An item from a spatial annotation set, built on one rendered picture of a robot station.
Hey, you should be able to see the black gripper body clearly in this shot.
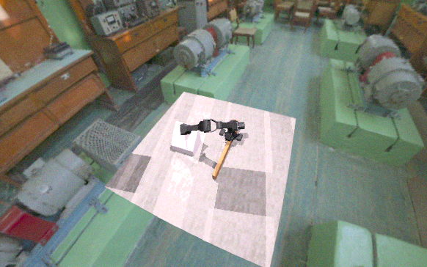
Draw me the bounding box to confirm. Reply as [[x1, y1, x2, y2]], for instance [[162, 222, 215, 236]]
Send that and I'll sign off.
[[219, 129, 243, 141]]

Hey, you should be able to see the light brown wooden board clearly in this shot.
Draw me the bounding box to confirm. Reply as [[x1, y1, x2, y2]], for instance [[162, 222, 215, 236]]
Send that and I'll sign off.
[[212, 141, 232, 179]]

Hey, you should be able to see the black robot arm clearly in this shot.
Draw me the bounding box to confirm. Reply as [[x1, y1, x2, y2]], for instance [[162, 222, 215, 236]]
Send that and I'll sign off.
[[180, 119, 245, 142]]

